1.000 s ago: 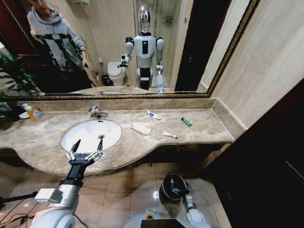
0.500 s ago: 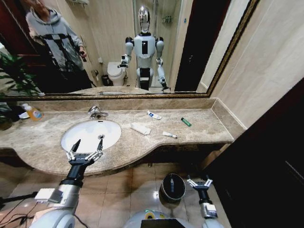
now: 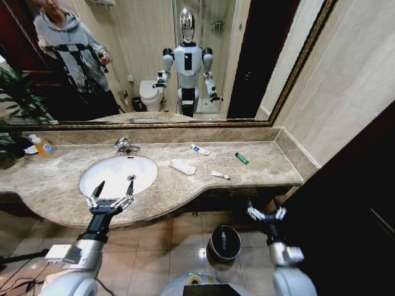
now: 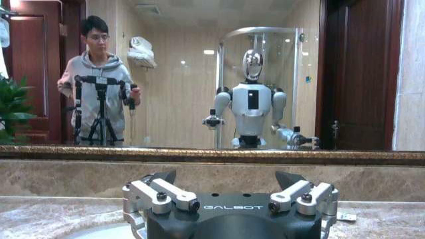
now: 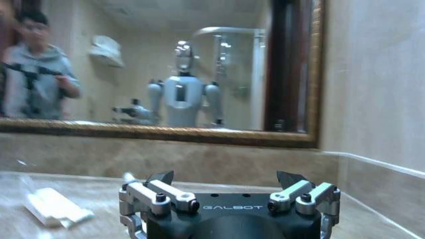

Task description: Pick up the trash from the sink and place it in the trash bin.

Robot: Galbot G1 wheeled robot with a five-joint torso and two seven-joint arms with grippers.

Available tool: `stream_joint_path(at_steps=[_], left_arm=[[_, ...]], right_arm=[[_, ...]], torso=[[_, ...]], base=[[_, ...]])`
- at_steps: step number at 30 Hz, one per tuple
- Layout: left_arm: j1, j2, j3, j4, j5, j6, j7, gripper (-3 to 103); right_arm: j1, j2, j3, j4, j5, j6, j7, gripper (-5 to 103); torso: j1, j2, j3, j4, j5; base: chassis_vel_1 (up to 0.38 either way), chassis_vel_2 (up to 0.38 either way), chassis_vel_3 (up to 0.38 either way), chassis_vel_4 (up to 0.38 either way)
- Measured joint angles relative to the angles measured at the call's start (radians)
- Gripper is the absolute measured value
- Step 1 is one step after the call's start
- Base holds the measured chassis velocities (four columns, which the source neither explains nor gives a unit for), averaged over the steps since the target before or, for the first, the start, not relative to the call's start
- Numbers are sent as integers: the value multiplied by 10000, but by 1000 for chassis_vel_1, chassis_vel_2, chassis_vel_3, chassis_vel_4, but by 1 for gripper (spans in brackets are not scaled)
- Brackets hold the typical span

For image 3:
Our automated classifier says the green potted plant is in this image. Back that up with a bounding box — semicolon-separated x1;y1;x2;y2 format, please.
0;68;59;171

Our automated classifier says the white oval sink basin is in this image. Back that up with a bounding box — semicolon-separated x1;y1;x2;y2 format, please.
78;155;159;199

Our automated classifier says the black floor cable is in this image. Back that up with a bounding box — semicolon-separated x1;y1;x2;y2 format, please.
0;249;50;296

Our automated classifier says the small white tube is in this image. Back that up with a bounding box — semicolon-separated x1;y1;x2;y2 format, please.
210;170;233;181

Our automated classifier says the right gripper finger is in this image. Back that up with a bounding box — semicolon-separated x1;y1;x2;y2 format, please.
273;202;288;221
246;199;264;221

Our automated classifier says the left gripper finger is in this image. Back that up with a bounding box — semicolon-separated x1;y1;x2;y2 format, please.
85;181;106;210
114;180;136;210

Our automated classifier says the white and blue toothpaste tube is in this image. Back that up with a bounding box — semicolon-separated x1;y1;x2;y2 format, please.
189;143;212;156

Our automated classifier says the round metal trash bin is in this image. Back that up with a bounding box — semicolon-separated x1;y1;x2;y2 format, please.
206;224;243;264

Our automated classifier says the chrome faucet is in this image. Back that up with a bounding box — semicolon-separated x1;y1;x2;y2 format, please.
114;137;142;156

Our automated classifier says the white robot front shell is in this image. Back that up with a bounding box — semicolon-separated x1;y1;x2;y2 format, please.
160;271;257;296

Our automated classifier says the dark wooden door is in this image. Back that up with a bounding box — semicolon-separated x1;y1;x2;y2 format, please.
276;101;395;296

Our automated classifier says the white crumpled packet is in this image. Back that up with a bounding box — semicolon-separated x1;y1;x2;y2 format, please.
168;158;198;177

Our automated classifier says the orange soap bottle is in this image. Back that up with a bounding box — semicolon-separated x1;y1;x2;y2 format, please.
28;134;57;158

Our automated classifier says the dark framed wall mirror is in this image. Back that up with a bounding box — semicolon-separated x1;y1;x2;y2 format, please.
0;0;338;129

